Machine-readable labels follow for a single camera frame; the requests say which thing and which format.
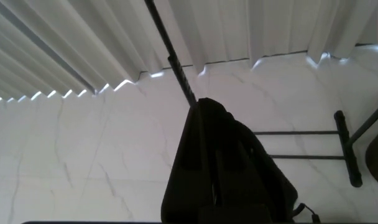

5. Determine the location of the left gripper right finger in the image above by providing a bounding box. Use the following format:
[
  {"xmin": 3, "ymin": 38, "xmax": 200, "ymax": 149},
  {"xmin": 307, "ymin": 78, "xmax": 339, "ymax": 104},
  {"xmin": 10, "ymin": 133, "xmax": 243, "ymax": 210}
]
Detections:
[{"xmin": 214, "ymin": 146, "xmax": 272, "ymax": 223}]

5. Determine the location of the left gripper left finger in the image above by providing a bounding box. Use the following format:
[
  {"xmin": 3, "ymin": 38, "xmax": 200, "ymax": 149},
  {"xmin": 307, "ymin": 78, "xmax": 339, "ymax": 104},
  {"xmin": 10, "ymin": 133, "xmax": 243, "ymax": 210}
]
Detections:
[{"xmin": 160, "ymin": 105, "xmax": 215, "ymax": 223}]

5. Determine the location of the black garment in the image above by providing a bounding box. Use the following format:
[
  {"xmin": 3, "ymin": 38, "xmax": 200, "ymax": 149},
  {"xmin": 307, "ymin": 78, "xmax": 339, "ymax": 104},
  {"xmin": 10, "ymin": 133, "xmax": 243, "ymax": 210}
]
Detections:
[{"xmin": 188, "ymin": 97, "xmax": 321, "ymax": 223}]

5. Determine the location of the black clothes rack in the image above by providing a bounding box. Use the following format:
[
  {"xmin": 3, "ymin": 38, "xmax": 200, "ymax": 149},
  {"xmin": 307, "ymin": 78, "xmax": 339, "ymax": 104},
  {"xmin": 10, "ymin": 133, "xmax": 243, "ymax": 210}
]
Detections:
[{"xmin": 143, "ymin": 0, "xmax": 378, "ymax": 189}]

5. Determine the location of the white curtain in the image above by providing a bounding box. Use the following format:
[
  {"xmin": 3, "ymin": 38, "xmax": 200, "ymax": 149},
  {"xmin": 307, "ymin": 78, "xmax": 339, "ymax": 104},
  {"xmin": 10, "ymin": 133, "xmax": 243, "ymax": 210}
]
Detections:
[{"xmin": 0, "ymin": 0, "xmax": 378, "ymax": 106}]

